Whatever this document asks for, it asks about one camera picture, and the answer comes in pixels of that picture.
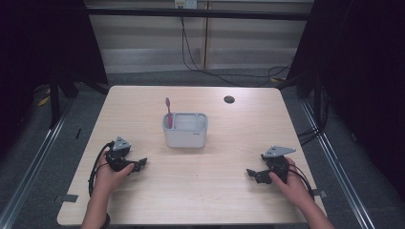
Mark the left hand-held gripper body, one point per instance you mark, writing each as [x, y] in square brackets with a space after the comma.
[121, 145]

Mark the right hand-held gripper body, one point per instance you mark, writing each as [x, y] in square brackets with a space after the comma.
[276, 163]

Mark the grey toothbrush holder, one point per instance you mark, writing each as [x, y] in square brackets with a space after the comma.
[186, 136]

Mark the pink toothbrush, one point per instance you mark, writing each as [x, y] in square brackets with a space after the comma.
[169, 111]

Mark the person's right hand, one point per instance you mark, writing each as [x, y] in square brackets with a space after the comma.
[294, 187]

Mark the person's left hand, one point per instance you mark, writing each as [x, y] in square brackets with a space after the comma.
[108, 178]

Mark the black floor tape strip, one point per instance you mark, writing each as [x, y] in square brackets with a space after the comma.
[78, 133]

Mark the grey tape piece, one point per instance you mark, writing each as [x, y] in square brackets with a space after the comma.
[319, 193]
[67, 198]

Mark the black metal stand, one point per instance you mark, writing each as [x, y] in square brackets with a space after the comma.
[54, 105]

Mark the yellow floor object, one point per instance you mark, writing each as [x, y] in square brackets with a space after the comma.
[44, 101]

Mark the black curtain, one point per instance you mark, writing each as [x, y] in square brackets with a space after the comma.
[38, 47]
[366, 63]

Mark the black horizontal metal bar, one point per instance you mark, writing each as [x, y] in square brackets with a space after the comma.
[197, 13]

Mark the aluminium floor rail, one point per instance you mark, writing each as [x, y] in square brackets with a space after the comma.
[337, 165]
[35, 159]

